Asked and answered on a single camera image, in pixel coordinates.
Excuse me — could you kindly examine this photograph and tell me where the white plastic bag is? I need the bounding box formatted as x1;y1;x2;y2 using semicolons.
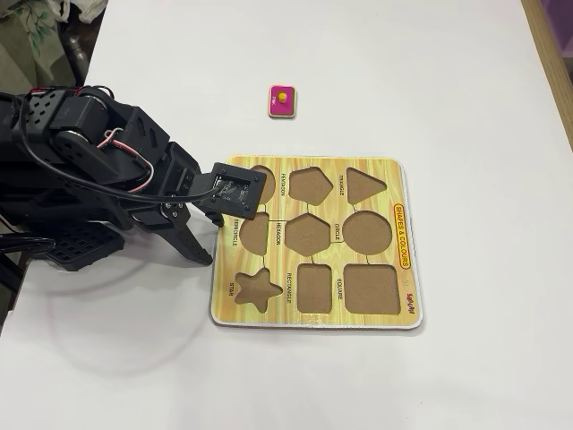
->
47;0;108;23

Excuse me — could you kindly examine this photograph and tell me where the red white servo wire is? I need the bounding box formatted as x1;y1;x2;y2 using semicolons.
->
96;127;156;184

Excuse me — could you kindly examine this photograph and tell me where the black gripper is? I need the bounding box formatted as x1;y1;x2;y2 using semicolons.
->
132;142;225;267

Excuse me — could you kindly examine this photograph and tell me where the dark metal pole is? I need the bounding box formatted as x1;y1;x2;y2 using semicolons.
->
62;24;90;86

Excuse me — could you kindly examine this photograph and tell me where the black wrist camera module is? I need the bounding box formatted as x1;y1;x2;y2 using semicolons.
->
192;161;268;221

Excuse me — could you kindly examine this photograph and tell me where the wooden shape puzzle board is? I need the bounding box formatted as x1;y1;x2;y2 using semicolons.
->
209;154;425;331

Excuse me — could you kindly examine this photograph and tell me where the purple panel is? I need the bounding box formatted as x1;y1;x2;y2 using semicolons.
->
539;0;573;84

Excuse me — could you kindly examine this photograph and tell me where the pink rectangle piece yellow pin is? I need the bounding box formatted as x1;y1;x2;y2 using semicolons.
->
268;84;297;120

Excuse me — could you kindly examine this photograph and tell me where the red black servo wire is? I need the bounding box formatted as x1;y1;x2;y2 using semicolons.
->
29;84;115;99

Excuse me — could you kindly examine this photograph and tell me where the black power cable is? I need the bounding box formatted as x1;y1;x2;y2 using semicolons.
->
0;232;57;257

